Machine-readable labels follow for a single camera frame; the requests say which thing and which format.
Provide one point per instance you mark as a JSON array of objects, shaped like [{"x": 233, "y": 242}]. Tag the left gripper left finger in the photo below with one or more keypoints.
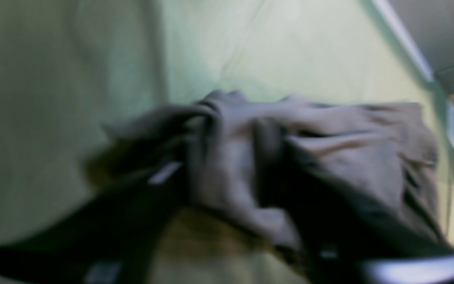
[{"x": 111, "y": 240}]

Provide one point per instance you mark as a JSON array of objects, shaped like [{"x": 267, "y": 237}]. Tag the grey t-shirt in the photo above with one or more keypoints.
[{"x": 359, "y": 178}]

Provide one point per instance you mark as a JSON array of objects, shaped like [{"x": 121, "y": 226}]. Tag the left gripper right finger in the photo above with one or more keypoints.
[{"x": 346, "y": 237}]

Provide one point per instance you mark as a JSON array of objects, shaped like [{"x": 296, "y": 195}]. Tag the white bin bottom left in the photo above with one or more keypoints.
[{"x": 425, "y": 29}]

